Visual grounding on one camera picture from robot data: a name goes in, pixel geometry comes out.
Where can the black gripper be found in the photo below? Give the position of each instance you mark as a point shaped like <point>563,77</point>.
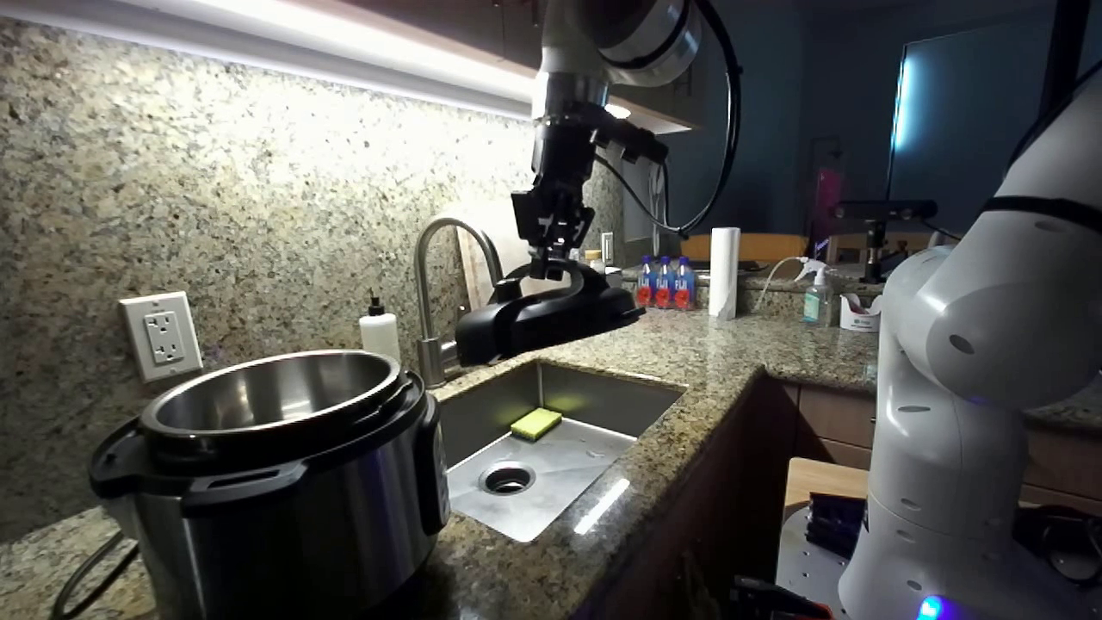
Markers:
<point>558,161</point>

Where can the black pressure cooker lid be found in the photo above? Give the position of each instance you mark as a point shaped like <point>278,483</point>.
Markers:
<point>553,316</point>

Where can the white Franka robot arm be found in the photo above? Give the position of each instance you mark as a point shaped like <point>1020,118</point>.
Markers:
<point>977,382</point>

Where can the stainless steel sink basin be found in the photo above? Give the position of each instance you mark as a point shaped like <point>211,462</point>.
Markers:
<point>553,460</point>

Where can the brushed steel gooseneck faucet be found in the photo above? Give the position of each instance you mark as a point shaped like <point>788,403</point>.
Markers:
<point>429,310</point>

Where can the white cylindrical container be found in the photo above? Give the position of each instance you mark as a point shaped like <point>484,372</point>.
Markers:
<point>724,275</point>

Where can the yellow green sponge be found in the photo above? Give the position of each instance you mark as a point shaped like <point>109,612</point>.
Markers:
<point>536,425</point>

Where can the white soap dispenser bottle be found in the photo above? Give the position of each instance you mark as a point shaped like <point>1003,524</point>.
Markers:
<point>379,336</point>

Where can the clear spray bottle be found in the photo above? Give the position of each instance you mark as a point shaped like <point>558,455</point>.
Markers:
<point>817,297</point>

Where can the under-cabinet light strip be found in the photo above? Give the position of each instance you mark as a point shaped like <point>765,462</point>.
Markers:
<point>287,48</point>

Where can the stainless pressure cooker base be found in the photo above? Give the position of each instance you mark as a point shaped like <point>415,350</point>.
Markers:
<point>287,505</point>

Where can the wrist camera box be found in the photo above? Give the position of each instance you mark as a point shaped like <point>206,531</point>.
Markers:
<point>636,144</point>

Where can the white wall outlet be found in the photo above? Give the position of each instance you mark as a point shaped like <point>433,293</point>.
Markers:
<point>159,336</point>

